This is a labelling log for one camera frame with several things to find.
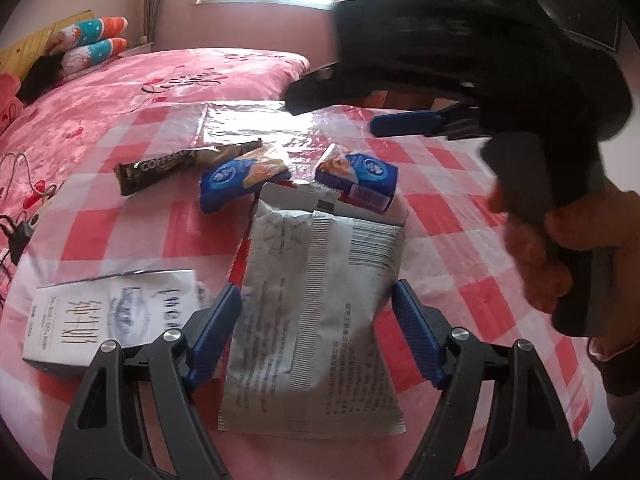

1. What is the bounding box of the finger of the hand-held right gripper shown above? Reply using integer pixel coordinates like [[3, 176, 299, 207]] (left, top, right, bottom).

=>
[[370, 102, 482, 142], [284, 62, 381, 114]]

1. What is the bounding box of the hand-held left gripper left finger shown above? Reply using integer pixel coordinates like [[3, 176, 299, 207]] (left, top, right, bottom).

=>
[[52, 282, 243, 480]]

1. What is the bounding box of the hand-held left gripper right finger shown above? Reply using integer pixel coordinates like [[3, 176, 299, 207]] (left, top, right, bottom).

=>
[[392, 280, 591, 480]]

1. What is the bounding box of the small blue tissue pack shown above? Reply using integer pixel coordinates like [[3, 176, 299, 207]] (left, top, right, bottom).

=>
[[315, 143, 399, 213]]

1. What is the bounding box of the grey foil snack bag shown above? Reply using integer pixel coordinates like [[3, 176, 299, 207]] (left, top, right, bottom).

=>
[[217, 182, 408, 436]]

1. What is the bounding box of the blue tissue pack orange print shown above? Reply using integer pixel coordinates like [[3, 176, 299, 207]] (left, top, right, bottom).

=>
[[200, 142, 292, 213]]

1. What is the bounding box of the person's right hand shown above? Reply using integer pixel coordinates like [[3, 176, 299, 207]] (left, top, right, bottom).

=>
[[487, 180, 640, 346]]

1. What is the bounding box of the red white checkered tablecloth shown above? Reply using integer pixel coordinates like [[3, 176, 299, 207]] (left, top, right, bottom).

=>
[[0, 102, 621, 480]]

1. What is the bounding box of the white milk carton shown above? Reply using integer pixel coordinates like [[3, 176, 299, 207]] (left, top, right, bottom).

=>
[[22, 269, 211, 381]]

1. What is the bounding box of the brown coffee sachet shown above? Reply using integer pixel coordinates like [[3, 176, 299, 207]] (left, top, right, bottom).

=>
[[114, 139, 263, 197]]

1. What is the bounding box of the white nightstand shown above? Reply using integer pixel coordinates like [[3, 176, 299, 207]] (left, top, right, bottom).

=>
[[125, 35, 153, 57]]

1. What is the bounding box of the pink bedspread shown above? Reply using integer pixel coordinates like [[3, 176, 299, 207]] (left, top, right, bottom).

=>
[[0, 47, 311, 221]]

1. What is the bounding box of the black power adapter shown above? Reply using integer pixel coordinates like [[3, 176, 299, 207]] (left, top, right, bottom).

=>
[[0, 215, 33, 266]]

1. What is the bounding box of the cartoon print bolster pillow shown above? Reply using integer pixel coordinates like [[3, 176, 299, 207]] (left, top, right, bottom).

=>
[[60, 37, 130, 79], [50, 16, 128, 53]]

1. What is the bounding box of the black cloth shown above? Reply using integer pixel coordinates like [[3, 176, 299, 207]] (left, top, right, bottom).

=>
[[17, 55, 63, 106]]

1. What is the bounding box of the yellow wooden headboard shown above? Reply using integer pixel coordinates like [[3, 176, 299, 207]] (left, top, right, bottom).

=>
[[0, 10, 96, 81]]

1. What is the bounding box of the plain pink pillow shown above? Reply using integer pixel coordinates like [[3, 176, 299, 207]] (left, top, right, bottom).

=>
[[0, 72, 24, 136]]

